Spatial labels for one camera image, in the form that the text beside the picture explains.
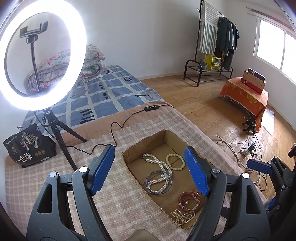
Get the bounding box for blue patterned mattress sheet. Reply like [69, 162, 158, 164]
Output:
[23, 64, 165, 130]

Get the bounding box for black clothes rack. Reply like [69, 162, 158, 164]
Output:
[183, 1, 240, 86]

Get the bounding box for black clamp on floor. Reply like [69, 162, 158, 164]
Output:
[242, 116, 257, 134]

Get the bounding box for black phone holder clamp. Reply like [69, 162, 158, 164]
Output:
[20, 21, 49, 44]

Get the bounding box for black tripod stand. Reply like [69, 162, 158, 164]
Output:
[34, 108, 87, 171]

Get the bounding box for black inline cable remote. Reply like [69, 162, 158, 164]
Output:
[144, 104, 159, 112]

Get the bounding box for yellow crate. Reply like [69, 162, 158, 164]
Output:
[205, 54, 222, 71]

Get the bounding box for black blue bangle ring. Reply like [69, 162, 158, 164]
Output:
[145, 170, 173, 195]

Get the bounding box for window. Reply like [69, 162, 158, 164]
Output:
[254, 18, 295, 82]

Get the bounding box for dark hanging clothes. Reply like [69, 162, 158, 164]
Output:
[214, 16, 238, 70]

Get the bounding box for folded floral quilt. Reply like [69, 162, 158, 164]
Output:
[28, 44, 105, 93]

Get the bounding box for pink plaid blanket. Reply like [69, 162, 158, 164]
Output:
[4, 101, 266, 241]

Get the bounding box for black printed snack bag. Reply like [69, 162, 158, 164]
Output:
[3, 123, 57, 168]

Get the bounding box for white ring light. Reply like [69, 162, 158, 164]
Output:
[1, 1, 87, 110]

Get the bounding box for open cardboard box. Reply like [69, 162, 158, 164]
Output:
[122, 130, 206, 230]

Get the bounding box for small white pearl bracelet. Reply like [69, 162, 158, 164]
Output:
[170, 208, 196, 226]

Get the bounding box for tangled floor cables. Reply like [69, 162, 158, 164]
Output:
[210, 134, 273, 193]

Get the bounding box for long white pearl necklace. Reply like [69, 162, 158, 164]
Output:
[141, 152, 174, 193]

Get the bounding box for cream bead bracelet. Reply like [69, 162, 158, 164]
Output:
[165, 153, 186, 171]

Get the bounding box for white power strip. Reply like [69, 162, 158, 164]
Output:
[241, 142, 256, 156]

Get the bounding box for stacked gift boxes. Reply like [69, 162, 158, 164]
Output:
[241, 68, 266, 94]

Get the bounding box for striped white green towel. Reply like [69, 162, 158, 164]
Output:
[198, 1, 219, 55]

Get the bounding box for orange floral cloth table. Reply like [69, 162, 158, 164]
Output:
[219, 77, 268, 132]

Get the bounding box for black ring light cable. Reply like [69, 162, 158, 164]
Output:
[34, 103, 174, 155]

